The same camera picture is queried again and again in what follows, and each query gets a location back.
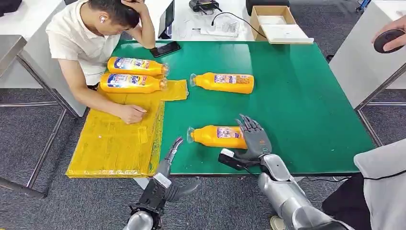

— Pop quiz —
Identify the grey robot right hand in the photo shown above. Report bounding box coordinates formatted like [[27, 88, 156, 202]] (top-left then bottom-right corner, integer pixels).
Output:
[[234, 114, 273, 160]]

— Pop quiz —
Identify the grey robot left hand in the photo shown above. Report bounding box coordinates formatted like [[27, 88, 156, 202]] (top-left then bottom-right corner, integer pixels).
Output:
[[157, 137, 202, 203]]

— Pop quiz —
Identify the orange drink bottle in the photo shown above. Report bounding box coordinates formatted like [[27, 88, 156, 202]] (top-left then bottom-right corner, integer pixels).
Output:
[[190, 72, 255, 94], [99, 73, 168, 94], [186, 125, 248, 150], [107, 56, 169, 77]]

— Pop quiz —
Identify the white table leg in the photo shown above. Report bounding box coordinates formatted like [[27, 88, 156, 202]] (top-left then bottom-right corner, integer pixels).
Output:
[[133, 177, 153, 190]]

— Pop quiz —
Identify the green table mat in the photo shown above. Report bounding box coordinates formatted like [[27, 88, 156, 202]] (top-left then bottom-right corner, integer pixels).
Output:
[[109, 40, 376, 176]]

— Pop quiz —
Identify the yellow plastic sheet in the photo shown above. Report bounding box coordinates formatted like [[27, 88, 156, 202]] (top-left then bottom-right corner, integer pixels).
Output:
[[66, 79, 189, 178]]

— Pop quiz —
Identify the white flat board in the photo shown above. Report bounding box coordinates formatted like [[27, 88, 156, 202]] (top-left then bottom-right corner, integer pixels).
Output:
[[260, 23, 315, 44]]

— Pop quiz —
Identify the open cardboard box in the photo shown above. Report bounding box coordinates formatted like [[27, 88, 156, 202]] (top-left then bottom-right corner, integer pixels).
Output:
[[249, 5, 315, 45]]

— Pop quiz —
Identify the black smartphone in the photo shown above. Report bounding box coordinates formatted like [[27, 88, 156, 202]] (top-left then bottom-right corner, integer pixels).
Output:
[[149, 41, 181, 58]]

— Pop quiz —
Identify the standing person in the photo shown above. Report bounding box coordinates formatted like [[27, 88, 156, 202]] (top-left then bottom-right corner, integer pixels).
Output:
[[270, 138, 406, 230]]

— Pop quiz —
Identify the black router device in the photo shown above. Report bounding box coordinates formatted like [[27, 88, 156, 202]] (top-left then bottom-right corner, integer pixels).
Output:
[[189, 0, 223, 15]]

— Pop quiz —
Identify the black tablet screen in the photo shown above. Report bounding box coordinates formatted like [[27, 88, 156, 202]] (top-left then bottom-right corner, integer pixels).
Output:
[[158, 0, 175, 40]]

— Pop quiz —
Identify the black round object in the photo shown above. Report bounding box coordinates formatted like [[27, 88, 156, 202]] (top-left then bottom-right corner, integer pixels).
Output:
[[373, 28, 406, 54]]

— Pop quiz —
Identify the person's hand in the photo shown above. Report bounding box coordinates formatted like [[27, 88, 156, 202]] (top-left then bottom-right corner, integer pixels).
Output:
[[372, 16, 406, 52]]

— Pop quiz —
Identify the seated person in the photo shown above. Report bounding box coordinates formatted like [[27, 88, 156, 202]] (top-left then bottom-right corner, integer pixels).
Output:
[[45, 0, 157, 125]]

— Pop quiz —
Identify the steel table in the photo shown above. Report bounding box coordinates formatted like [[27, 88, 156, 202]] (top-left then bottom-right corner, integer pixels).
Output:
[[0, 34, 67, 200]]

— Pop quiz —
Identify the black bag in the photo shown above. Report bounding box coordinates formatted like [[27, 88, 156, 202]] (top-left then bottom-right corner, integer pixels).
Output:
[[0, 0, 23, 16]]

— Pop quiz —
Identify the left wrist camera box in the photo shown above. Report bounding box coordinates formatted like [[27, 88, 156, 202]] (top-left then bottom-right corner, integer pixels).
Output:
[[138, 172, 172, 215]]

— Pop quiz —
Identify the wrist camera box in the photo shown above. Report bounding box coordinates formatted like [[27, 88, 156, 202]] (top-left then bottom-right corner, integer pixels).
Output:
[[138, 172, 172, 215], [218, 148, 262, 171]]

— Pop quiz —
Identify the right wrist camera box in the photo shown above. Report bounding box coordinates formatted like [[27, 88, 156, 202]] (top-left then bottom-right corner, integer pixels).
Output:
[[218, 148, 262, 171]]

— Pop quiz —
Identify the black cable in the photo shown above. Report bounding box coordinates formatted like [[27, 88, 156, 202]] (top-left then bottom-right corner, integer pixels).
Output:
[[211, 12, 267, 39]]

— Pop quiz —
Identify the white table with metal frame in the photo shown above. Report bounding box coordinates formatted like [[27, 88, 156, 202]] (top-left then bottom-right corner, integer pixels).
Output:
[[328, 0, 406, 148]]

